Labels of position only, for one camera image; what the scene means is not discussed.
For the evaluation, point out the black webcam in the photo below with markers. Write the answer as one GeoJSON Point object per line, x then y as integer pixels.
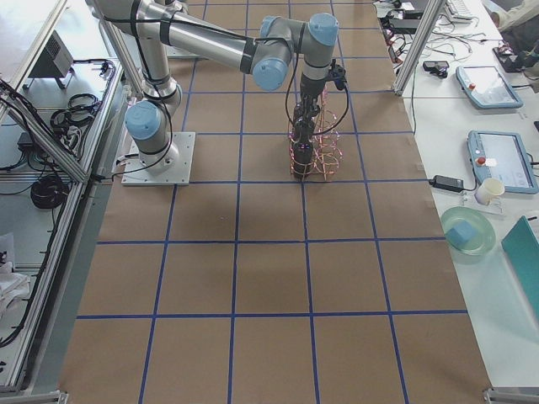
{"type": "Point", "coordinates": [436, 68]}

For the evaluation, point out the teach pendant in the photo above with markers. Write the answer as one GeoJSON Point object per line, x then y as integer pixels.
{"type": "Point", "coordinates": [501, 155]}
{"type": "Point", "coordinates": [487, 87]}

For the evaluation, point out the dark wine bottle near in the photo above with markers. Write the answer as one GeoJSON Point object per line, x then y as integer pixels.
{"type": "Point", "coordinates": [301, 159]}

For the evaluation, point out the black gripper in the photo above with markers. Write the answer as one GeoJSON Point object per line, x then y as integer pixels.
{"type": "Point", "coordinates": [311, 88]}

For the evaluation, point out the blue foam block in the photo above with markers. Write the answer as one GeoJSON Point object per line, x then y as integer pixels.
{"type": "Point", "coordinates": [461, 233]}

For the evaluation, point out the green glass plate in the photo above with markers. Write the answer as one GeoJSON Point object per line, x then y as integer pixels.
{"type": "Point", "coordinates": [483, 242]}

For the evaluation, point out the teach pendant far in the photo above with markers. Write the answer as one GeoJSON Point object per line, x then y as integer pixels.
{"type": "Point", "coordinates": [487, 87]}

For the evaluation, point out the dark carried wine bottle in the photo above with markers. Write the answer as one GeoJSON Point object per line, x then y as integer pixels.
{"type": "Point", "coordinates": [302, 125]}

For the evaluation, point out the copper wire wine basket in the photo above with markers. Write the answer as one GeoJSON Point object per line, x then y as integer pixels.
{"type": "Point", "coordinates": [326, 153]}

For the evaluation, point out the black power adapter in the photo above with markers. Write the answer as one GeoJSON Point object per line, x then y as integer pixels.
{"type": "Point", "coordinates": [447, 183]}

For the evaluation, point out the grey control box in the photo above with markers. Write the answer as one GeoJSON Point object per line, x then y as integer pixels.
{"type": "Point", "coordinates": [55, 61]}

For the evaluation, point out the teal board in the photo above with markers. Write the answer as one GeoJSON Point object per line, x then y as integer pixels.
{"type": "Point", "coordinates": [521, 248]}

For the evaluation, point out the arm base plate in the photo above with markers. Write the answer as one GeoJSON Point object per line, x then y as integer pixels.
{"type": "Point", "coordinates": [174, 168]}

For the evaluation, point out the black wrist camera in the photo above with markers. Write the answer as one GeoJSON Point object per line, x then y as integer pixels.
{"type": "Point", "coordinates": [337, 75]}

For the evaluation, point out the white crumpled cloth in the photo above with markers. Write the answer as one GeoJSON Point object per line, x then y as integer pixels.
{"type": "Point", "coordinates": [14, 286]}

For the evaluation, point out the teach pendant near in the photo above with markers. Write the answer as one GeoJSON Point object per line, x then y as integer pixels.
{"type": "Point", "coordinates": [501, 155]}

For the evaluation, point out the aluminium frame post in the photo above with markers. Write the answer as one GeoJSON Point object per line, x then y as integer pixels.
{"type": "Point", "coordinates": [423, 32]}

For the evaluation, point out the white paper cup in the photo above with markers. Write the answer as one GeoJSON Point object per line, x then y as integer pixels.
{"type": "Point", "coordinates": [490, 189]}

